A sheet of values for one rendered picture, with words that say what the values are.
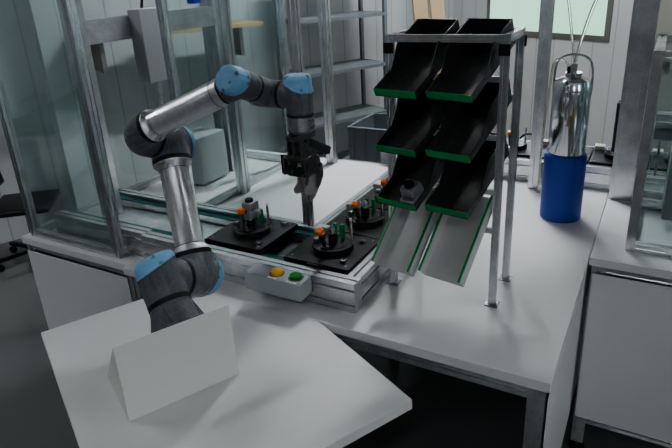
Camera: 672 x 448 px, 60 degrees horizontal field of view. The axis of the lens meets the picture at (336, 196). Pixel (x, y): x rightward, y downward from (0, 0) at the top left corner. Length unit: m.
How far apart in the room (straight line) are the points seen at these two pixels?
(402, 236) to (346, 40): 4.27
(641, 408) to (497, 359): 0.97
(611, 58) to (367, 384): 4.54
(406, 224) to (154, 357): 0.82
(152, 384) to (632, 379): 1.68
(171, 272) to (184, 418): 0.37
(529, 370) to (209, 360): 0.81
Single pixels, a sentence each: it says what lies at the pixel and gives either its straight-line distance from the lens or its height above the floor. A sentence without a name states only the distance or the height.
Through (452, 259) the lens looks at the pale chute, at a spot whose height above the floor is 1.04.
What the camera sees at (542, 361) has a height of 0.86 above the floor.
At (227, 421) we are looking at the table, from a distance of 1.49.
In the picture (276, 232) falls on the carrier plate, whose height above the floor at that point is 0.97.
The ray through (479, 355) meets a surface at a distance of 1.65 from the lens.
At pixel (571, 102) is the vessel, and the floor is 1.34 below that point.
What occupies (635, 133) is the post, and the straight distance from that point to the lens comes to 2.67.
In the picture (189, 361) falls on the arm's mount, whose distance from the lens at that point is 1.53.
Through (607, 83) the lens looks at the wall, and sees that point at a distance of 5.70.
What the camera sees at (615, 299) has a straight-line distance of 2.28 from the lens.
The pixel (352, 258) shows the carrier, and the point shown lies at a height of 0.97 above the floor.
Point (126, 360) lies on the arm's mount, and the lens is 1.46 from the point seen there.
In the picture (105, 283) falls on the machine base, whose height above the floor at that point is 0.75.
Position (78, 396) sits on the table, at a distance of 1.69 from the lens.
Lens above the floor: 1.84
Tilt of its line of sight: 21 degrees down
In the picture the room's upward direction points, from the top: 3 degrees counter-clockwise
